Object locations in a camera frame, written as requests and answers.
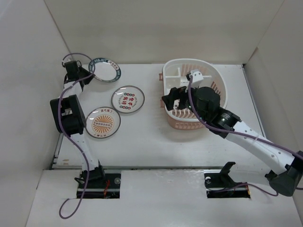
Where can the green rimmed white plate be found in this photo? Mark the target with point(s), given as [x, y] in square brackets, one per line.
[104, 70]

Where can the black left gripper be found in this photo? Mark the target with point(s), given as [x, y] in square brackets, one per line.
[89, 79]

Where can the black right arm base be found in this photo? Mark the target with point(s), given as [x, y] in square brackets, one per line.
[219, 185]

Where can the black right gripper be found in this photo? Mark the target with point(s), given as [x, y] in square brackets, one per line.
[175, 93]

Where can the orange sunburst white plate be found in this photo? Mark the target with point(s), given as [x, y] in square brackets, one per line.
[103, 122]

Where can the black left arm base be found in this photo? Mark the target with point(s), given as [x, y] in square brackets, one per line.
[104, 189]

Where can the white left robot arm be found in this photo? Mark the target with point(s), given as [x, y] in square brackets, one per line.
[70, 120]

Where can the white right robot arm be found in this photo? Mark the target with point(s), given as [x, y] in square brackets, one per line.
[286, 166]

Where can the white pink dish rack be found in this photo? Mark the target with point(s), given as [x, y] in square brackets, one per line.
[174, 75]

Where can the red lettered white plate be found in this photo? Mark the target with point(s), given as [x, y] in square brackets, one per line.
[128, 99]

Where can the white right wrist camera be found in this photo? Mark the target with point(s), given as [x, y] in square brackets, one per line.
[196, 77]

